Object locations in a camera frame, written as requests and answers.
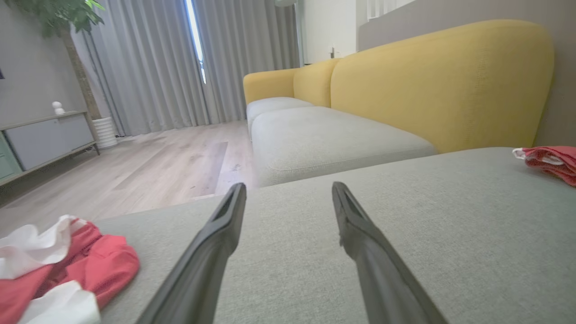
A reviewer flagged white ribbed plant pot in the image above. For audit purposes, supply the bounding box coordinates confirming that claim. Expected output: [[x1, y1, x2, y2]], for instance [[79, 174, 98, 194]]
[[92, 117, 118, 150]]

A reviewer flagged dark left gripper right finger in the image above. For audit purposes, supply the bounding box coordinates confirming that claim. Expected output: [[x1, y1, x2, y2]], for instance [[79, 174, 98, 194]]
[[332, 181, 450, 324]]

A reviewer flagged wide grey sofa seat cushion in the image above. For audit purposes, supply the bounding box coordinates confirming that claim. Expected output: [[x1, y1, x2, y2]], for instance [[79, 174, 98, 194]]
[[251, 106, 438, 187]]

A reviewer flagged grey curtain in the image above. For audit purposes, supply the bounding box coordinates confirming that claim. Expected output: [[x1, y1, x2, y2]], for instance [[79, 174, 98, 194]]
[[191, 0, 301, 124], [72, 0, 210, 137]]

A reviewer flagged grey wooden sideboard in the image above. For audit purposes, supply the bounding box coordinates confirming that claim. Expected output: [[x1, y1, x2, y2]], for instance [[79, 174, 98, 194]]
[[0, 110, 100, 187]]

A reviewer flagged red shirt with white sleeves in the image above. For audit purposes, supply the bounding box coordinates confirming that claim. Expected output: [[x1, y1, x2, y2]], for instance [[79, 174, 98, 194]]
[[0, 215, 140, 324]]

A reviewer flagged white door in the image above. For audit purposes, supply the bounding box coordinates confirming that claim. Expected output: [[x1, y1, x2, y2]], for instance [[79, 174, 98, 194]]
[[302, 0, 358, 64]]

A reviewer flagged green potted tree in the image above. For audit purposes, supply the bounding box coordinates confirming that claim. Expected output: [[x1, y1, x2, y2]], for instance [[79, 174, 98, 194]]
[[4, 0, 106, 121]]

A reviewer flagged yellow sofa armrest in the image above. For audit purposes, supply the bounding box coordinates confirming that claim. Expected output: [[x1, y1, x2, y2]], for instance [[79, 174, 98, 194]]
[[243, 67, 300, 105]]

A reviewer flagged red garment with white trim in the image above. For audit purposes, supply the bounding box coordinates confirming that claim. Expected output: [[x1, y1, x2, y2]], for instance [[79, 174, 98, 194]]
[[513, 145, 576, 187]]

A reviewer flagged wide yellow sofa backrest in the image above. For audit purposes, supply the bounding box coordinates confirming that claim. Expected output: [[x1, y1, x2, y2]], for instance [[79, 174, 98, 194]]
[[330, 19, 555, 154]]

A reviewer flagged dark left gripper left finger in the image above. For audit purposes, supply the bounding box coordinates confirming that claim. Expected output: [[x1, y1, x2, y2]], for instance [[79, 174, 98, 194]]
[[135, 182, 247, 324]]

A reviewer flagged small grey sofa seat cushion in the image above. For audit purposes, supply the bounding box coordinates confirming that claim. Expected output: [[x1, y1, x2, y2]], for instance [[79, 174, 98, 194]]
[[246, 97, 315, 135]]

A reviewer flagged narrow yellow sofa backrest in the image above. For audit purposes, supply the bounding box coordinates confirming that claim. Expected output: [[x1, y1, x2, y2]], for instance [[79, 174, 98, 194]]
[[293, 58, 340, 108]]

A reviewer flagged white slatted panel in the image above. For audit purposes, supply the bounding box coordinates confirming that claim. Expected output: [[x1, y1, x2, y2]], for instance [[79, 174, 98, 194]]
[[367, 0, 417, 19]]

